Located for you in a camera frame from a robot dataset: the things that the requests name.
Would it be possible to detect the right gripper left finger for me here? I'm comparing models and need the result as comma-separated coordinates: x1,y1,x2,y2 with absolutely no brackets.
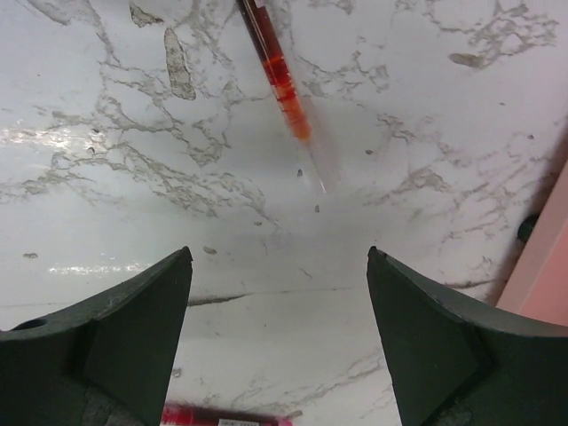
1,247,193,425

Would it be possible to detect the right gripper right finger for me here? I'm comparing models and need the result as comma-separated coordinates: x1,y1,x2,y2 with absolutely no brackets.
367,248,567,425

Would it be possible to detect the left red pen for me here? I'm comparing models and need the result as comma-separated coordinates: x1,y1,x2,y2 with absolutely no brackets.
161,403,294,426

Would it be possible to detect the red pen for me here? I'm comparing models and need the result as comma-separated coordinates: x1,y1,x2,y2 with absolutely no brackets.
236,1,339,193
161,403,294,426

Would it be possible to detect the pink wooden shelf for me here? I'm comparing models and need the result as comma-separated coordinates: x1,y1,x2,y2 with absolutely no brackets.
497,169,567,326

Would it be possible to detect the right red pen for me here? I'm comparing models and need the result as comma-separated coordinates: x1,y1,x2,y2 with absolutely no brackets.
236,1,339,193

